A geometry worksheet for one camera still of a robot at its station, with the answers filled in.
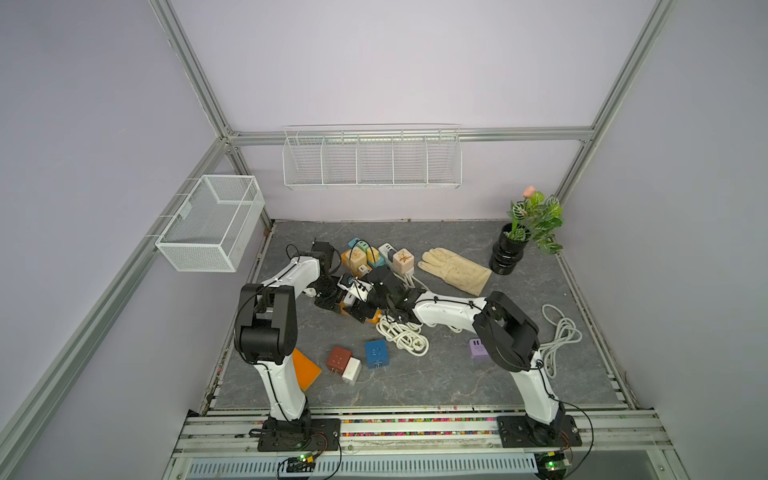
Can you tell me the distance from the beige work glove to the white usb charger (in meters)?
0.42

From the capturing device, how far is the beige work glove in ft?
3.42

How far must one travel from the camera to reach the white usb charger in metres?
0.80
